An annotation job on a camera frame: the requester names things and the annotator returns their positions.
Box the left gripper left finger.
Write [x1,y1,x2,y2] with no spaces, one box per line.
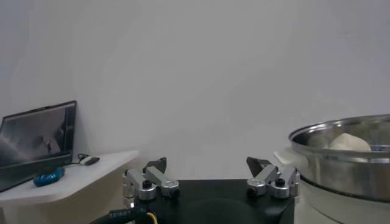
[121,156,181,208]

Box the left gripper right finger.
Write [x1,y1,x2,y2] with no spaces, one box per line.
[246,156,301,203]

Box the white steamed baozi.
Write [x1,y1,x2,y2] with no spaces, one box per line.
[328,133,372,152]

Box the perforated steel steamer basket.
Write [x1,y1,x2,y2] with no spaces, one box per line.
[288,114,390,203]

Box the stainless steel steamer pot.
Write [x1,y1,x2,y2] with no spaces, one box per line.
[273,148,390,224]

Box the white side table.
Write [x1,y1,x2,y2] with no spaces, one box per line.
[0,149,140,224]

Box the blue computer mouse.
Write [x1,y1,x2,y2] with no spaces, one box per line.
[33,166,66,187]

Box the black laptop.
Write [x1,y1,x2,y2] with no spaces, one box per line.
[0,100,77,192]

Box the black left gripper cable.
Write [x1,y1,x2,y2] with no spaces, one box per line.
[88,206,159,224]

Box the black looped cable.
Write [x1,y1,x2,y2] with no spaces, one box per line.
[71,153,89,165]

